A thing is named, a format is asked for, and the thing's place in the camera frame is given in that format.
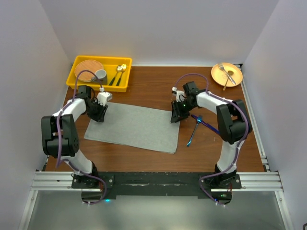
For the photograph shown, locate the grey cloth napkin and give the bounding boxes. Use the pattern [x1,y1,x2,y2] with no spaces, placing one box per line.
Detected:
[84,103,180,154]

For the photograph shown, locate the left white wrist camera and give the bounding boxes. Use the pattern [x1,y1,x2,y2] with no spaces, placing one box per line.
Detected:
[96,87,113,106]

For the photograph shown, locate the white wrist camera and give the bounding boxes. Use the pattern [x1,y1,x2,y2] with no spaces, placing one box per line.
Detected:
[172,87,186,102]
[96,87,113,106]

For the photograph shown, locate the yellow plastic bin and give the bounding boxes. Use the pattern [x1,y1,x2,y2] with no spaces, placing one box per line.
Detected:
[66,55,132,92]

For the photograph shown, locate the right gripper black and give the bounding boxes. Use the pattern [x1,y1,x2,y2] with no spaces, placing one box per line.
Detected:
[171,99,196,123]

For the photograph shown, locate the gold spoon black handle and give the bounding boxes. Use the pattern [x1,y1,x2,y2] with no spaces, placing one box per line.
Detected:
[109,65,123,86]

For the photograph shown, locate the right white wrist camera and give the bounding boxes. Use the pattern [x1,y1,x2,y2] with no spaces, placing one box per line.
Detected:
[172,87,186,102]

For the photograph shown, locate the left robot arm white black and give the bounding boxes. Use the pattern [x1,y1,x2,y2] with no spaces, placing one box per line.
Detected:
[41,85,112,188]

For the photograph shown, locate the grey ceramic mug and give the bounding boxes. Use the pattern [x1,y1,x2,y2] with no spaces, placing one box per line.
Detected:
[92,69,108,85]

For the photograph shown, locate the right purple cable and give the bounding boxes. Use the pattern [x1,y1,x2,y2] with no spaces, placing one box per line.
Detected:
[171,73,250,206]

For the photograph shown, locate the silver fork on plate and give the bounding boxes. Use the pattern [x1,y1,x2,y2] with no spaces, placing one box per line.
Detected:
[218,63,236,85]

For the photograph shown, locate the blue metallic fork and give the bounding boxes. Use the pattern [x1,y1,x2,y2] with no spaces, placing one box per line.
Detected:
[187,115,202,147]

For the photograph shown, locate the tan round plate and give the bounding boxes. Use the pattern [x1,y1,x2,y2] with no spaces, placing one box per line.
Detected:
[211,62,243,88]

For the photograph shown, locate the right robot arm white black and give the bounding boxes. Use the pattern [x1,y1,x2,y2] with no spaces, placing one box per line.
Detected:
[170,81,252,188]

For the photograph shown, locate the round wooden plate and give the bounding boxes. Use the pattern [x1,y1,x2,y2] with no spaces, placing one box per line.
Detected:
[74,59,104,82]

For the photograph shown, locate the silver knife on plate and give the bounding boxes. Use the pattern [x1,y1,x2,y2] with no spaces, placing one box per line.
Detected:
[223,70,234,91]

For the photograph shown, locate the blue metallic knife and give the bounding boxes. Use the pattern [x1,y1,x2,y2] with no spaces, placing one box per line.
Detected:
[190,115,219,135]

